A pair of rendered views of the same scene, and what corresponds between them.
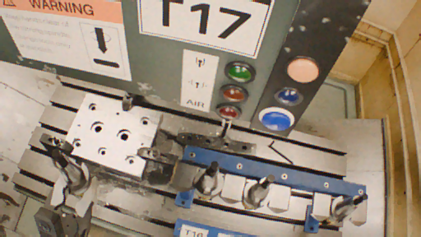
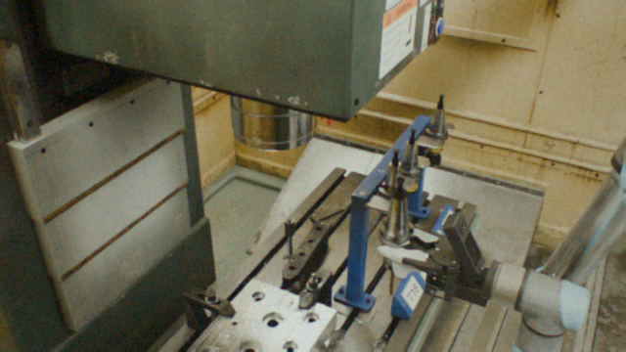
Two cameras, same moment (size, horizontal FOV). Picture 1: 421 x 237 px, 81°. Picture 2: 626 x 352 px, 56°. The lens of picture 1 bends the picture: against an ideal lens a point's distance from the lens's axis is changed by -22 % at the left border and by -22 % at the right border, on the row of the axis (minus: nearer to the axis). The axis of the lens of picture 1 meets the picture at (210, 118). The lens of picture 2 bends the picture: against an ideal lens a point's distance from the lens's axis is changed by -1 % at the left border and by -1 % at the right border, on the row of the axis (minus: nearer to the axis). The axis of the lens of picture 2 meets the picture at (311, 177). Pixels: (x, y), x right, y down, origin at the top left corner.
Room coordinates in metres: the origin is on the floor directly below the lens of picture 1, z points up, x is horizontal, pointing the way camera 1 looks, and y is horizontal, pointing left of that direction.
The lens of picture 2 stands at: (-0.10, 1.09, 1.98)
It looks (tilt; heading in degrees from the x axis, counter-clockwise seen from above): 32 degrees down; 295
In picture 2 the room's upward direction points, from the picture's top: 1 degrees clockwise
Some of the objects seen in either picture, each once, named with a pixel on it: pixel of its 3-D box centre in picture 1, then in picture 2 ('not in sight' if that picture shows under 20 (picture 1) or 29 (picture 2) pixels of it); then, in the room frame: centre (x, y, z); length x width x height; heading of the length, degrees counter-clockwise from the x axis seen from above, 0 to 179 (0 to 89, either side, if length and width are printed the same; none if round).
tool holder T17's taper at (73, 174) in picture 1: (68, 169); (397, 211); (0.13, 0.23, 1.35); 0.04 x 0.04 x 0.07
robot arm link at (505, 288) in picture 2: not in sight; (507, 284); (-0.08, 0.24, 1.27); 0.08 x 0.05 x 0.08; 87
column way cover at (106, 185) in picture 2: not in sight; (121, 197); (0.83, 0.20, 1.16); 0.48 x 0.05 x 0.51; 87
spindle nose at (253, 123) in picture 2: not in sight; (274, 103); (0.39, 0.22, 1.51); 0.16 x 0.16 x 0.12
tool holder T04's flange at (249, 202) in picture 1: (256, 194); (408, 171); (0.21, -0.13, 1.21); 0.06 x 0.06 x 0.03
